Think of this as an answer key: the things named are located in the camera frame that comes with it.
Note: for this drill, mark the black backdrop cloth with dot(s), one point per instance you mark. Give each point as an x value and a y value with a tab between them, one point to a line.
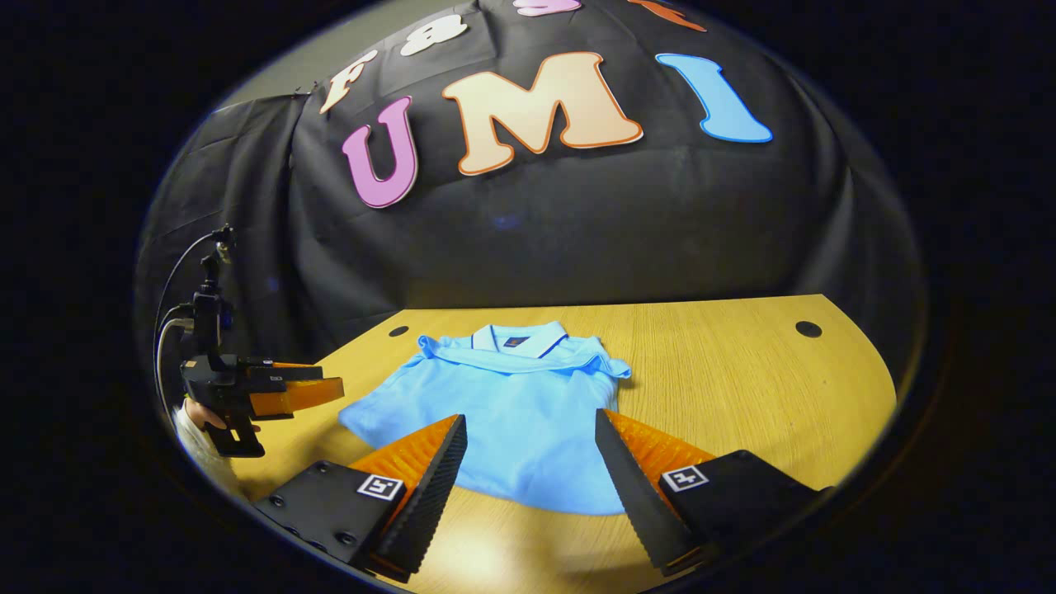
577	231

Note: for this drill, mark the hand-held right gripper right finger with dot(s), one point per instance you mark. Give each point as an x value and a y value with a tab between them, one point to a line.
635	495

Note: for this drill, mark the light blue T-shirt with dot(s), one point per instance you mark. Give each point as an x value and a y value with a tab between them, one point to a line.
511	421

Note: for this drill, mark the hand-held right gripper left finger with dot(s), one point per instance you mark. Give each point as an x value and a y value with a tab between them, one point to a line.
433	487

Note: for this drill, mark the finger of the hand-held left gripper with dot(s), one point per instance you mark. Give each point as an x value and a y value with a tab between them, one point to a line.
293	371
301	396

